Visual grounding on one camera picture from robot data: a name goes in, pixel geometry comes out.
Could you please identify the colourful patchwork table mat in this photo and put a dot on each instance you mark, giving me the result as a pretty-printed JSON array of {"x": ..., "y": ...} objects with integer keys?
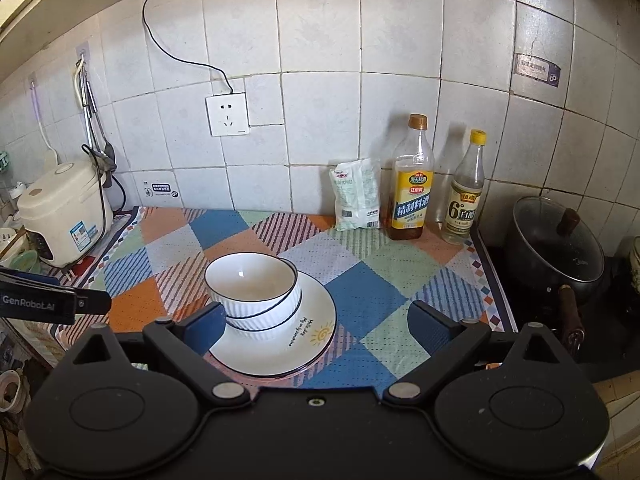
[{"x": 152, "y": 264}]

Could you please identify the hanging kitchen utensils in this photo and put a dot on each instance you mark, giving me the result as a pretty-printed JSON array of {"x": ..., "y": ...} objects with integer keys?
[{"x": 100, "y": 149}]

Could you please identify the cream enamel milk pot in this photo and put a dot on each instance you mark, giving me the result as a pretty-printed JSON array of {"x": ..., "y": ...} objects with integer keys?
[{"x": 634, "y": 258}]

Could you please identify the purple wall sticker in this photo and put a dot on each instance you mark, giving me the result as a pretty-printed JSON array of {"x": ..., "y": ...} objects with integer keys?
[{"x": 160, "y": 189}]

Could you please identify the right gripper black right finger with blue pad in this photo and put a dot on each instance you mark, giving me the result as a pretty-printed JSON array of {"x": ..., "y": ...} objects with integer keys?
[{"x": 452, "y": 346}]

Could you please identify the white green salt bag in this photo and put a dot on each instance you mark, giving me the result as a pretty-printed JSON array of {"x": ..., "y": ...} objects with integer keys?
[{"x": 357, "y": 196}]

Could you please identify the white ribbed bowl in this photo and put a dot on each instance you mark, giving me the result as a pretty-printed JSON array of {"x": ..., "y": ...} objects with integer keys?
[
  {"x": 277, "y": 331},
  {"x": 256, "y": 316},
  {"x": 248, "y": 276}
]

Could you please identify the grey wall label sticker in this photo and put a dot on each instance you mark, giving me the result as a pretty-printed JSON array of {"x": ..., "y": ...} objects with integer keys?
[{"x": 536, "y": 68}]

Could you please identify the oil bottle yellow label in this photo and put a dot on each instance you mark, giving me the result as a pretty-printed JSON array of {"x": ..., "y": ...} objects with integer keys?
[{"x": 411, "y": 184}]

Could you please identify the black pot glass lid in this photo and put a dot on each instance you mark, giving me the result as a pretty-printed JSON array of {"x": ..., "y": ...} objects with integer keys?
[{"x": 555, "y": 257}]

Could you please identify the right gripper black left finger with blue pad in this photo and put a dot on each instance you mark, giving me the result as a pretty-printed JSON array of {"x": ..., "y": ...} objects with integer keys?
[{"x": 178, "y": 349}]

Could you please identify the vinegar bottle yellow cap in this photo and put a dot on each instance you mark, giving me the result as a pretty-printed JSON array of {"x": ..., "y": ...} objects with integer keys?
[{"x": 465, "y": 191}]

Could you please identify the white rice cooker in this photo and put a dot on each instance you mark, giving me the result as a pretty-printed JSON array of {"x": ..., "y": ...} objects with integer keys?
[{"x": 65, "y": 212}]

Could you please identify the white wall socket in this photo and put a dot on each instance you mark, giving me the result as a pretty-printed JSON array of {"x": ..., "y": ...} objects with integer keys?
[{"x": 227, "y": 114}]

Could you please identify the white sunshine plate black rim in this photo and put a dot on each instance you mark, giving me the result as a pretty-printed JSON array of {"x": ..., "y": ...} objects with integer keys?
[{"x": 292, "y": 348}]

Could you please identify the black gas stove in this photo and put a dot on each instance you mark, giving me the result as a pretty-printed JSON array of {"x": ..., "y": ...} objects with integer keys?
[{"x": 607, "y": 312}]

